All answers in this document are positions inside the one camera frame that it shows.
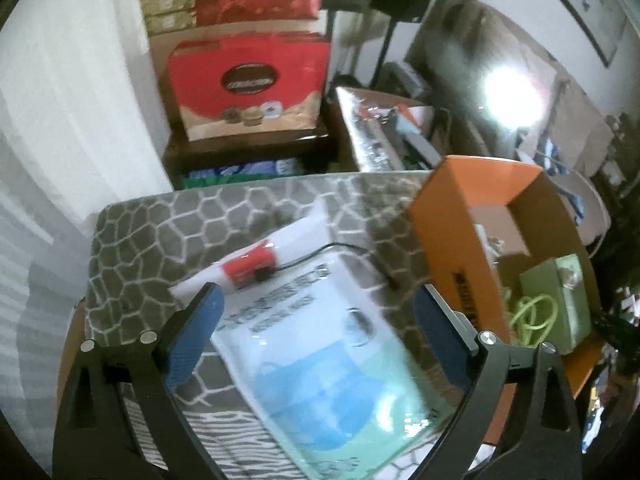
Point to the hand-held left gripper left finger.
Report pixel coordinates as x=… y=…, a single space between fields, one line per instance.
x=195 y=330

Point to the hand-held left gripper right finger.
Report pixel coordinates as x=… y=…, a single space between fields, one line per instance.
x=440 y=335

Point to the orange cardboard box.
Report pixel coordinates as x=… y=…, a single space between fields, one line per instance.
x=445 y=225

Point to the blue mask packet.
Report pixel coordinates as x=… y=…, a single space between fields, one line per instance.
x=320 y=360

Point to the white packet red label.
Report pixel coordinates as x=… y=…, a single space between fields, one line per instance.
x=250 y=262

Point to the green tissue pack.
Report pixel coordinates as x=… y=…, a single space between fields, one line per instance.
x=555 y=300

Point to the blue green patterned packet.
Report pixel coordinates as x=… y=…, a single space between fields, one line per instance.
x=240 y=172

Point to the white curtain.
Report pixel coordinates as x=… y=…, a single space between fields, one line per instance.
x=35 y=260

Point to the dark wooden table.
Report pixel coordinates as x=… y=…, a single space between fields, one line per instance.
x=250 y=150

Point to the grey flat bar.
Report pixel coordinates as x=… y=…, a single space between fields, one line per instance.
x=420 y=137

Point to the brown sofa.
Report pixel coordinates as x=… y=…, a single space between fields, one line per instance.
x=575 y=125

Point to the red box round brown label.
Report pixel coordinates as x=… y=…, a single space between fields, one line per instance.
x=210 y=75

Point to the black speaker stand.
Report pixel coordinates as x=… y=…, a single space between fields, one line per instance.
x=385 y=50
x=331 y=50

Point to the framed wall picture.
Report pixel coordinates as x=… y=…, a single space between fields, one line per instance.
x=590 y=10

